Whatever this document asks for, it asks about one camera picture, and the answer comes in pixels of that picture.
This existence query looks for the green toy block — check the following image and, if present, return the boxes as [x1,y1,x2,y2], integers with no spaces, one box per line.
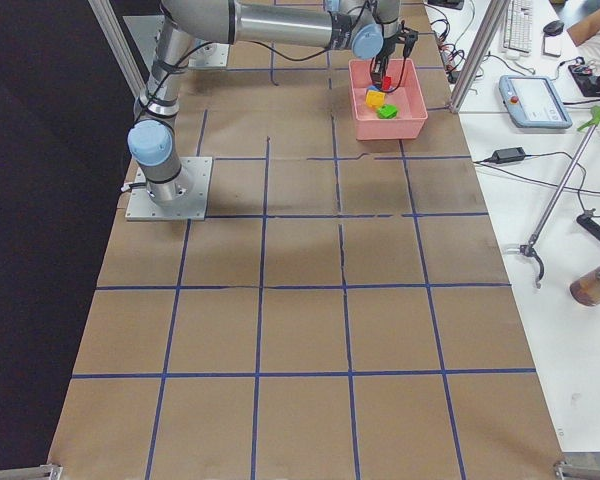
[376,104,399,120]

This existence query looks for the teach pendant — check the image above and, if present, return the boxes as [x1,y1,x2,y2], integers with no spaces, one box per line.
[498,75,572,129]

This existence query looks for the black power adapter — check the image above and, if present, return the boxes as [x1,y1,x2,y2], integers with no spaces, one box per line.
[489,147,527,164]

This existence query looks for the pink plastic box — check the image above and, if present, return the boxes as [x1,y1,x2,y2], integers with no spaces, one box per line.
[349,59,428,141]

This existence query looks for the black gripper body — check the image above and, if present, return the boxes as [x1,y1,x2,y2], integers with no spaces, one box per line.
[372,37,396,75]

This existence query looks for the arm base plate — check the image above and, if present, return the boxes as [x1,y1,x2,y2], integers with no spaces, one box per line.
[125,157,213,221]

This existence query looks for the aluminium frame post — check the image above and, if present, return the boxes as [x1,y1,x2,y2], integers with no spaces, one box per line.
[448,0,508,113]

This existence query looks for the yellow toy block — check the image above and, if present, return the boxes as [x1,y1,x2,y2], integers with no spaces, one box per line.
[365,90,386,110]

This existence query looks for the white keyboard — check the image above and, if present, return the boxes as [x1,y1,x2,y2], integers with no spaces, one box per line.
[500,0,533,55]

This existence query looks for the black computer mouse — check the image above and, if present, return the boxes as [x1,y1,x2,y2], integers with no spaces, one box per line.
[543,20,564,37]

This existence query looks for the brown bottle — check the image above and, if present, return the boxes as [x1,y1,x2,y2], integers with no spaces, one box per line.
[569,266,600,306]

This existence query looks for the reacher grabber tool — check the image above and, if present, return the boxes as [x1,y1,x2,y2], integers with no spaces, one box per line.
[519,106,600,288]

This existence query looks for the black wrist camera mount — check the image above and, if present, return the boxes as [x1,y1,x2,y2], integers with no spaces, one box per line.
[397,27,419,59]

